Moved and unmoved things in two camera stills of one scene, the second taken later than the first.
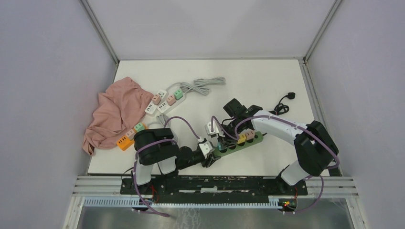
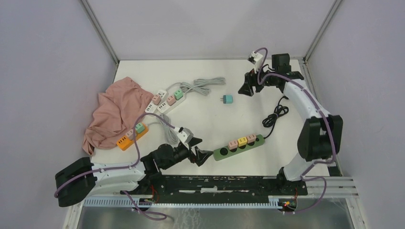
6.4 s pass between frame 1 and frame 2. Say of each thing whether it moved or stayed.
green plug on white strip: stayed
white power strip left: stayed
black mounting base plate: stayed
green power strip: moved
